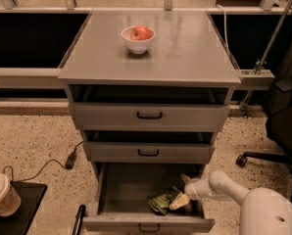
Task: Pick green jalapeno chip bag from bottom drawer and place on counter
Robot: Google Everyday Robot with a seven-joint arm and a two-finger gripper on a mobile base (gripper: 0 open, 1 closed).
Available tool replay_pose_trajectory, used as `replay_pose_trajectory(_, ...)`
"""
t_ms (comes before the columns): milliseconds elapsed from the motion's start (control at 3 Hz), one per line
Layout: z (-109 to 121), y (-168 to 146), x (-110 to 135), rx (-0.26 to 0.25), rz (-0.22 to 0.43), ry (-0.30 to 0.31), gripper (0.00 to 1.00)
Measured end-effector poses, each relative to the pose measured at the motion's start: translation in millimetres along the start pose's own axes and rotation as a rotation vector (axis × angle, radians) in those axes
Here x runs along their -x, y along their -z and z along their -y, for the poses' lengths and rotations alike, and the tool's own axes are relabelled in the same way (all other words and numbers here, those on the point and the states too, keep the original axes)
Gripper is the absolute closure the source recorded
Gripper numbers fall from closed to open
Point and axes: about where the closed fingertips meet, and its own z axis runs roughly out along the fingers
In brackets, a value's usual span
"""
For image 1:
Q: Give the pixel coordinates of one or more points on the black power adapter with cable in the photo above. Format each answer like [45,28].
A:
[68,165]

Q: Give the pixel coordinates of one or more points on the white ceramic bowl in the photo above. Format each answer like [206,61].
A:
[136,47]

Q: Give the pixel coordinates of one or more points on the black handle bar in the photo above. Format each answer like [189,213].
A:
[78,220]

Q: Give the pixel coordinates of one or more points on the paper coffee cup with lid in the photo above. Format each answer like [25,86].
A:
[10,200]

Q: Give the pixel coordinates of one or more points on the top grey drawer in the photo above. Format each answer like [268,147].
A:
[159,108]

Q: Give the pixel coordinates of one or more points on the bottom grey drawer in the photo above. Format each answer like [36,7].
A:
[122,194]

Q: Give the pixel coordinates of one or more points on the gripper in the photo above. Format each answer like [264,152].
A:
[192,190]

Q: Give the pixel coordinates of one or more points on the red apple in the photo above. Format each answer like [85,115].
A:
[141,32]

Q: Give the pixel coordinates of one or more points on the middle grey drawer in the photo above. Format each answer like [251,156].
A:
[148,147]

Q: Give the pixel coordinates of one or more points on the grey drawer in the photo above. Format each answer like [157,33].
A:
[148,147]
[159,108]
[122,194]

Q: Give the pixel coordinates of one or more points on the green jalapeno chip bag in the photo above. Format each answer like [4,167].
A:
[164,202]

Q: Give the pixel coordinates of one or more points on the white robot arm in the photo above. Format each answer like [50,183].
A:
[262,210]

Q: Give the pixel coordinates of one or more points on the grey drawer cabinet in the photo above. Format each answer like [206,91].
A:
[186,52]

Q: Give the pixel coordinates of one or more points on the black office chair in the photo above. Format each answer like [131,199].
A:
[278,107]

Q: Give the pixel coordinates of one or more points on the black side table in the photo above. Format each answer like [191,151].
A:
[19,222]

